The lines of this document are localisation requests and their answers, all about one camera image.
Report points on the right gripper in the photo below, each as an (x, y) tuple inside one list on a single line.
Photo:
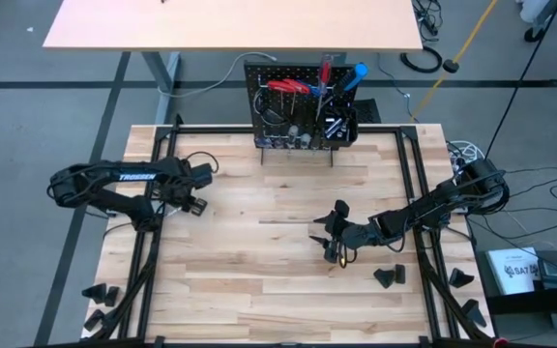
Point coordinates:
[(356, 234)]

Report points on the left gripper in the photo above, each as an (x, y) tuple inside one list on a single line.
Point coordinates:
[(177, 186)]

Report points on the chrome extension bar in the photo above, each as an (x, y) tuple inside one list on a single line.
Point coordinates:
[(334, 126)]

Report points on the black safety glasses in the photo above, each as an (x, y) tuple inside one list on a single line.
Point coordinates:
[(273, 118)]

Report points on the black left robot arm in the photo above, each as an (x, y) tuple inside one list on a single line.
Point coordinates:
[(114, 176)]

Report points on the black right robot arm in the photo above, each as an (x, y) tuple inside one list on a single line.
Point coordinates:
[(433, 203)]

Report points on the black plastic peg board bin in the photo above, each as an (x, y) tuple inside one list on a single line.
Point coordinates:
[(351, 140)]

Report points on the black peg board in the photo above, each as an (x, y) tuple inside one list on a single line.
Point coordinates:
[(307, 123)]

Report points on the loose black triangular block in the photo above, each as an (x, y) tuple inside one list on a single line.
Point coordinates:
[(385, 279), (400, 274)]

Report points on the black mesh mat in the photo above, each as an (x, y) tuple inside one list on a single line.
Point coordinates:
[(370, 112)]

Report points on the grey desk leg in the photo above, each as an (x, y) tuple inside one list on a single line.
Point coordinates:
[(162, 77), (339, 57)]

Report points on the light wood desk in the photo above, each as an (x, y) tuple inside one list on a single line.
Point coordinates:
[(235, 24)]

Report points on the white printed booklet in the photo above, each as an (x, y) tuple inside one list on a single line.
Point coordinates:
[(510, 270)]

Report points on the black round floor cap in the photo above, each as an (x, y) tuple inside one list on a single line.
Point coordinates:
[(451, 66)]

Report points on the red knob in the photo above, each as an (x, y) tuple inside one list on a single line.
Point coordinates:
[(501, 343)]

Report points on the black cart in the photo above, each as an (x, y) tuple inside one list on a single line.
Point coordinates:
[(525, 304)]

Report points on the black power strip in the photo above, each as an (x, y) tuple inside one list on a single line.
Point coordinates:
[(428, 21)]

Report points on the white object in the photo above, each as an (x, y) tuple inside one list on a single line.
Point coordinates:
[(532, 9)]

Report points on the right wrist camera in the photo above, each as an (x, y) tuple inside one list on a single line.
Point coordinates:
[(342, 208)]

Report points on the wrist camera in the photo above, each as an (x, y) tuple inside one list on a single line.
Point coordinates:
[(202, 175), (342, 208)]

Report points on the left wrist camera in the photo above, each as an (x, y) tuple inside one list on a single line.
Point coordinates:
[(202, 175)]

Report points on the black aluminium table frame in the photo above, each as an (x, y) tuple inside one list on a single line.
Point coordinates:
[(380, 129)]

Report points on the black triangular bracket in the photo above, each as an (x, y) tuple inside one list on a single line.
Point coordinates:
[(94, 320), (111, 296), (460, 278), (95, 292), (473, 311)]

